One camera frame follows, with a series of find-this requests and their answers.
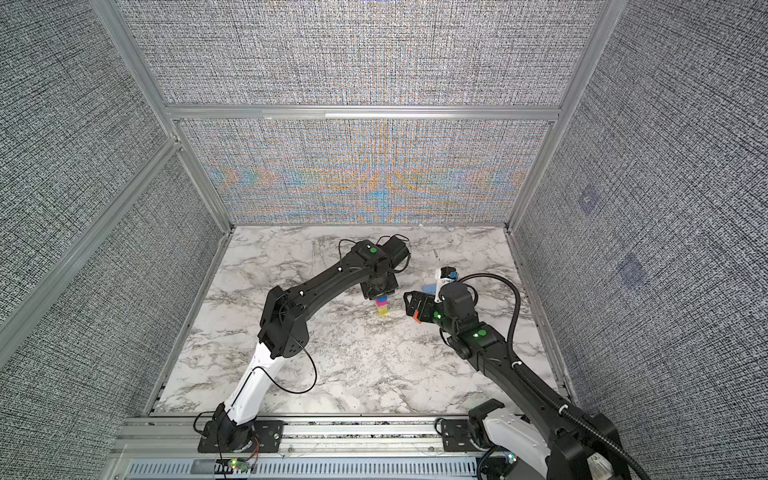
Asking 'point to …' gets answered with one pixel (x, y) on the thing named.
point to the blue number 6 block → (382, 298)
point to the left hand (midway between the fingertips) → (390, 294)
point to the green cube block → (383, 310)
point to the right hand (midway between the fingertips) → (418, 295)
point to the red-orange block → (415, 317)
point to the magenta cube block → (381, 303)
